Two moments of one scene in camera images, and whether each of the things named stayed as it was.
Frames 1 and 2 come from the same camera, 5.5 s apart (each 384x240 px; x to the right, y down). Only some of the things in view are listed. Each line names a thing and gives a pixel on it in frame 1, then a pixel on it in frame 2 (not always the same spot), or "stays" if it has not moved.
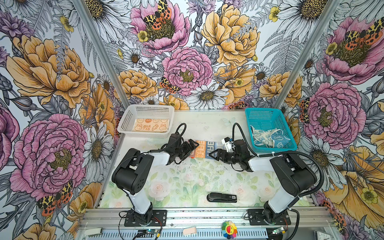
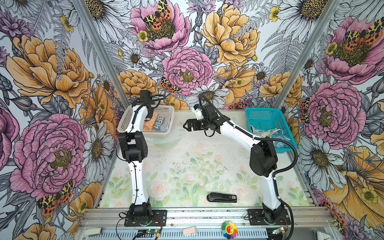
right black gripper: (224, 152) → (189, 121)
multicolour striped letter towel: (205, 147) → (157, 123)
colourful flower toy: (229, 230) stays
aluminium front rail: (115, 217) stays
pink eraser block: (188, 231) stays
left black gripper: (188, 148) → (150, 113)
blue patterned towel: (273, 138) stays
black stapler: (220, 197) stays
